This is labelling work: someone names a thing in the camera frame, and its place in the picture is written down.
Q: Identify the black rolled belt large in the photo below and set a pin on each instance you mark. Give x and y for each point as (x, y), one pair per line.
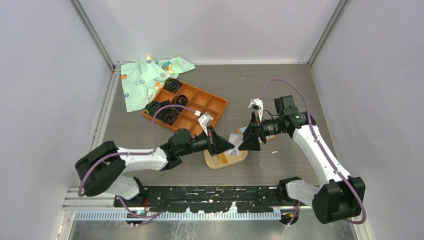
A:
(169, 115)

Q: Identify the black rolled belt left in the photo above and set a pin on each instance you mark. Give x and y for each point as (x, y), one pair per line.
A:
(152, 107)

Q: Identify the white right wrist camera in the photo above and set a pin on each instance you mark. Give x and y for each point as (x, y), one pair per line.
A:
(256, 104)

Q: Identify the black rolled belt middle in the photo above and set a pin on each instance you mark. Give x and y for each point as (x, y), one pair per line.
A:
(181, 100)

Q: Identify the silver VIP credit card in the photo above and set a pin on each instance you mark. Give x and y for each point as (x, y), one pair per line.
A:
(236, 140)

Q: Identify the green patterned cloth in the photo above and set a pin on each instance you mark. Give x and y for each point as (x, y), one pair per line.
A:
(142, 80)

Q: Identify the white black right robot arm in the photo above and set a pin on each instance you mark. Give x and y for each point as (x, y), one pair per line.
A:
(339, 196)

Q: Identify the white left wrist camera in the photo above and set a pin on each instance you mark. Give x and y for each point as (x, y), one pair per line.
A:
(204, 120)

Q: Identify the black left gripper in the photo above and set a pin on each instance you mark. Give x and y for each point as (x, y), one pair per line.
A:
(216, 144)

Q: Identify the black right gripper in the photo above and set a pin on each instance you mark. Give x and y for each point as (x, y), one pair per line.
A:
(251, 142)

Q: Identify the white slotted cable duct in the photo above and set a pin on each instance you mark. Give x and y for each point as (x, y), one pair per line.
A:
(123, 215)

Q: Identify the black rolled belt top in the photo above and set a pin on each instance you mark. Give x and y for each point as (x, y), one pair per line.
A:
(172, 85)

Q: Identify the orange leather card holder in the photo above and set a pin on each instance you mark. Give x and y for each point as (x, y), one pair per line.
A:
(243, 129)

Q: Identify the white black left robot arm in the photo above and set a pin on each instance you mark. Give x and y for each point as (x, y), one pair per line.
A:
(102, 169)

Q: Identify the gold VIP credit card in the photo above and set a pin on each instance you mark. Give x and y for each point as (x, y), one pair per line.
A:
(221, 159)

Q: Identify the cream oval plastic tray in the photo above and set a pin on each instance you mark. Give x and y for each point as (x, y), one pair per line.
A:
(209, 159)

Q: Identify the orange wooden compartment tray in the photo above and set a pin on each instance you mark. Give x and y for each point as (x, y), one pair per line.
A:
(199, 100)

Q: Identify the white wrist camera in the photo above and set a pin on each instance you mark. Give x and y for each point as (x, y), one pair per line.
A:
(256, 104)
(204, 120)

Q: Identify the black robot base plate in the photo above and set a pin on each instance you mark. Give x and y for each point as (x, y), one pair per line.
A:
(208, 199)

